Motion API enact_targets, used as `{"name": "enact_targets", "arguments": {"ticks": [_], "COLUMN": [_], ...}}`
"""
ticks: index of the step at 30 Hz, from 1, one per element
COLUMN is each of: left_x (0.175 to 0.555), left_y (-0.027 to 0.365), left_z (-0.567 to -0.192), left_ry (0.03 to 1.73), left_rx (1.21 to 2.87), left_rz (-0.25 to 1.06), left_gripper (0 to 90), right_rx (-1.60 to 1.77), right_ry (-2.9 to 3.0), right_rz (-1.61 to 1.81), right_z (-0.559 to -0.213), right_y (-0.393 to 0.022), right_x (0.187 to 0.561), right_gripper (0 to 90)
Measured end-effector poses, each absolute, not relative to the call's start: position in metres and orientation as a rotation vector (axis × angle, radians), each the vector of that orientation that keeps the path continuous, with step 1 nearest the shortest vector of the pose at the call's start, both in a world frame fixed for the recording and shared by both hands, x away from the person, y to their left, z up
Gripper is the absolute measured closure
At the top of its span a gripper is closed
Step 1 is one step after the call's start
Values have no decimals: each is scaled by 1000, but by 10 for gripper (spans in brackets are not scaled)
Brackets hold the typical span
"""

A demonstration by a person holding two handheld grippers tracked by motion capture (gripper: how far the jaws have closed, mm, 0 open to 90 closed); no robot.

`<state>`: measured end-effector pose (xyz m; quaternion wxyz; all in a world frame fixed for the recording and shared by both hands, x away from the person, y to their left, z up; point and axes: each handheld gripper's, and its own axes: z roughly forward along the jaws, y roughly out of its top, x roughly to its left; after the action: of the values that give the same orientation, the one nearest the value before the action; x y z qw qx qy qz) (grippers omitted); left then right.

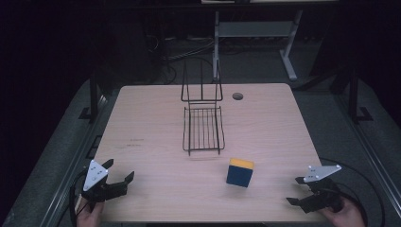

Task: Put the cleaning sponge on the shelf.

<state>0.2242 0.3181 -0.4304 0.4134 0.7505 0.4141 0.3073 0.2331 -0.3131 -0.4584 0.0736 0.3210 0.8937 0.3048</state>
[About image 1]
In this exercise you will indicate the person's left hand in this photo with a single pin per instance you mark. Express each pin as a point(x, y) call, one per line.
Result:
point(90, 216)

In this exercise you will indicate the blue and yellow block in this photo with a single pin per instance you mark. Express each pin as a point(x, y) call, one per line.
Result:
point(239, 176)

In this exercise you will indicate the aluminium frame rail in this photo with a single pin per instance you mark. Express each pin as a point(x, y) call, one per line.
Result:
point(67, 170)
point(375, 157)

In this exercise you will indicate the white metal desk frame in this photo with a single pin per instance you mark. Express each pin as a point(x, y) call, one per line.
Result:
point(252, 29)

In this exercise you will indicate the black metal post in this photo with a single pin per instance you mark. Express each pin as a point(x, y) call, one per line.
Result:
point(93, 97)
point(353, 97)

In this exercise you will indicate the person's right hand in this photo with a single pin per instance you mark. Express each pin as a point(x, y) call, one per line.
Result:
point(346, 217)

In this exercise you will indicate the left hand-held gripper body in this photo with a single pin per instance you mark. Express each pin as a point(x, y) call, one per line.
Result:
point(94, 176)

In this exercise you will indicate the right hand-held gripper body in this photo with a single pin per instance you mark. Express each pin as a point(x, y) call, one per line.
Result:
point(324, 195)

